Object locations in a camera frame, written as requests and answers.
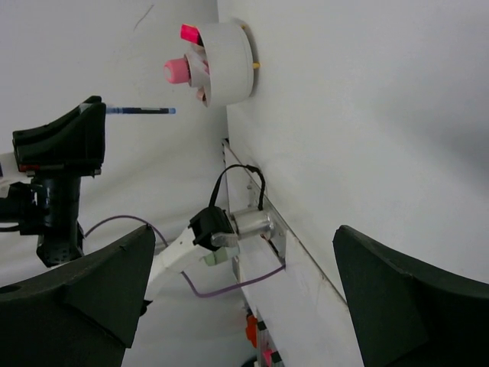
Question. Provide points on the white round divided container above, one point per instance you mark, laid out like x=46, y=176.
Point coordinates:
x=230, y=61

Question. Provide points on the pink white stapler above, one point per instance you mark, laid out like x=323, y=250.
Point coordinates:
x=201, y=96

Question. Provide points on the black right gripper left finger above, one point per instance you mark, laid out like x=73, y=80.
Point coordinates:
x=83, y=313

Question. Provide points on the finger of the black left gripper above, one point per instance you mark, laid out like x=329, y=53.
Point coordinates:
x=73, y=143

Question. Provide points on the blue pen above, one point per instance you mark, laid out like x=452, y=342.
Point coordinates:
x=139, y=111

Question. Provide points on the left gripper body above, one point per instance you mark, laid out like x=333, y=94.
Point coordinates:
x=50, y=205

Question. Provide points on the pink black highlighter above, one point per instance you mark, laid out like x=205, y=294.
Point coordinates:
x=190, y=33

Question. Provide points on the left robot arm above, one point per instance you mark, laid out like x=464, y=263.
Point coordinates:
x=209, y=236

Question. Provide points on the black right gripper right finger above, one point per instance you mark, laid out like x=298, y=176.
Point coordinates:
x=406, y=312

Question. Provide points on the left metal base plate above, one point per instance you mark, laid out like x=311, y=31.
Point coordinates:
x=252, y=213

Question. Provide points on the pink cap in container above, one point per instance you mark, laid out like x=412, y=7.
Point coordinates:
x=176, y=71

